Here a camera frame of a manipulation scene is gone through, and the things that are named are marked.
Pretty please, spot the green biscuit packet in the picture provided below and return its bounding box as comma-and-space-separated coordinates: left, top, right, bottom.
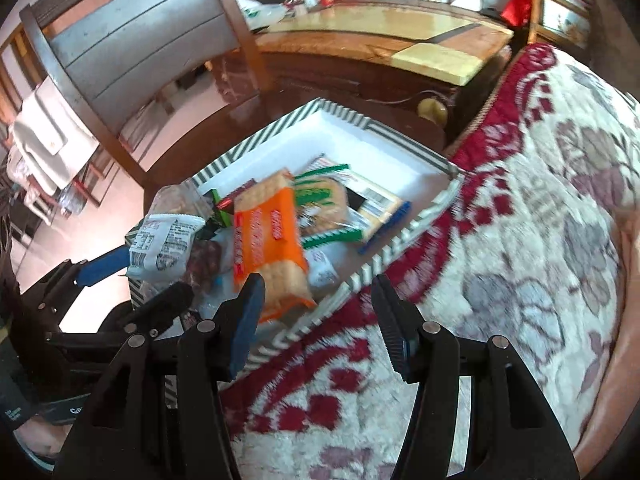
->
292, 162, 363, 251

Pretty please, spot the person's left hand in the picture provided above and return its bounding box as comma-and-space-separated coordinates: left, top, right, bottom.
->
14, 420, 67, 459

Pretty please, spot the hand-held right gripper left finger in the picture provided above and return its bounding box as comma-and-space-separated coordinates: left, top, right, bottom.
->
52, 272, 267, 480

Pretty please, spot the green white striped box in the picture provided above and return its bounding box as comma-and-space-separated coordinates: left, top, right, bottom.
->
125, 97, 466, 408

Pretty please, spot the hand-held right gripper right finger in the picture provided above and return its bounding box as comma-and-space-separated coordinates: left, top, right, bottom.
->
371, 274, 581, 480

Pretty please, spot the wooden table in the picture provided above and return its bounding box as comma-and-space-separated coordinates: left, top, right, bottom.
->
210, 0, 516, 147

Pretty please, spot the white plastic bag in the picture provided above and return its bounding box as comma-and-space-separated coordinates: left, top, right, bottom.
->
235, 0, 301, 29

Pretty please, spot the peach blanket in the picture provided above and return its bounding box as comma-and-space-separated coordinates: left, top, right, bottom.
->
572, 255, 640, 466

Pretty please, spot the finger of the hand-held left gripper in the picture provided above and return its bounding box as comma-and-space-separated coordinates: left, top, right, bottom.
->
124, 281, 196, 338
21, 244, 133, 334

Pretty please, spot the white pink snack packet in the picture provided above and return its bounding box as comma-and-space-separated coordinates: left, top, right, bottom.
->
125, 214, 207, 281

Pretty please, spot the small white packet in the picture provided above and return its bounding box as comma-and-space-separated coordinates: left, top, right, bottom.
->
305, 247, 339, 287

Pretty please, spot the white cloth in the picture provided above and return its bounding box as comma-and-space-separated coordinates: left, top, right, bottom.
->
12, 77, 101, 194

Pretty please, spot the long biscuit pack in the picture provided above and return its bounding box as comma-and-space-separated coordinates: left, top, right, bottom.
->
305, 155, 412, 256

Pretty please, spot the red cloth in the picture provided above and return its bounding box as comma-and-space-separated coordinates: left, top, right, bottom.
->
500, 0, 534, 29

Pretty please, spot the orange cracker pack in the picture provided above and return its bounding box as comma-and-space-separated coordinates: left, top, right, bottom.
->
232, 169, 317, 323

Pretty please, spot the clear bag of nuts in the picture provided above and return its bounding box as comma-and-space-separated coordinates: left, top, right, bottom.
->
147, 182, 216, 219

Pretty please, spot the floral fleece blanket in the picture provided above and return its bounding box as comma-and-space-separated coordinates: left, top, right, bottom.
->
220, 42, 640, 480

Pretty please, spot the wooden chair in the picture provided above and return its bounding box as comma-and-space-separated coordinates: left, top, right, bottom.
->
20, 0, 274, 182

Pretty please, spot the clear bag of red dates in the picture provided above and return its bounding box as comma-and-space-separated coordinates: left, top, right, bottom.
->
180, 237, 224, 293

